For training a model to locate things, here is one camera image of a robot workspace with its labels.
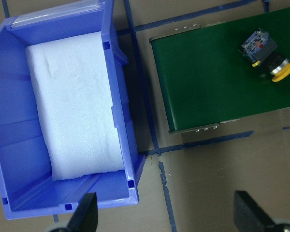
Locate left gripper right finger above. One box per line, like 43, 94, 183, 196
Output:
233, 190, 276, 232

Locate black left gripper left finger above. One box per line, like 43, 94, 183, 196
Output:
67, 193, 98, 232

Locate white foam pad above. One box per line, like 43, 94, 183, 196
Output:
26, 32, 124, 181

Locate green conveyor belt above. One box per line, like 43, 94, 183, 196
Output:
150, 7, 290, 133

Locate blue bin with foam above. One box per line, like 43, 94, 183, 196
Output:
0, 0, 145, 219

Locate yellow mushroom push button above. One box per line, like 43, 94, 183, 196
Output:
238, 28, 290, 82

